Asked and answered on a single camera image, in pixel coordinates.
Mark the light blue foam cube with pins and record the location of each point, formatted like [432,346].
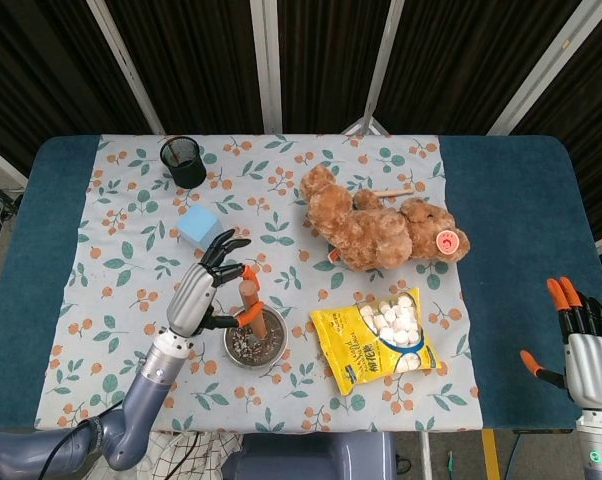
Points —
[196,225]

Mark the stainless steel bowl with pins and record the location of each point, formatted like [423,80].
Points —
[256,362]

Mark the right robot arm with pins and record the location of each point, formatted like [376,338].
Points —
[601,445]

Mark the white checkered cloth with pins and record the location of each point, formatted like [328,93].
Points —
[181,457]

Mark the white table leg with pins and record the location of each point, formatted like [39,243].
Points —
[426,457]

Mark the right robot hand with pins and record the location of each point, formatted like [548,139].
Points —
[593,370]

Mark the crushed grains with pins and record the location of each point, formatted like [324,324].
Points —
[261,347]

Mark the black mesh pen cup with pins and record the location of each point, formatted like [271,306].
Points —
[187,172]

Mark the floral print tablecloth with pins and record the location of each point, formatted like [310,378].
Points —
[281,400]

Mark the yellow marshmallow bag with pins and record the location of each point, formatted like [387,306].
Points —
[346,345]

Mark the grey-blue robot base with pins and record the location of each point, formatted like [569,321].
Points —
[306,457]

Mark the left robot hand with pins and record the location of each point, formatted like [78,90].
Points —
[191,300]

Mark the brown teddy bear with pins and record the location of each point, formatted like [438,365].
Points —
[371,230]

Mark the wooden rolling pin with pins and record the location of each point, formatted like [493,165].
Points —
[251,300]

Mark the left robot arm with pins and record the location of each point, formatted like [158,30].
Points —
[146,395]

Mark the thin wooden dowel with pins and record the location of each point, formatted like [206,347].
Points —
[396,192]

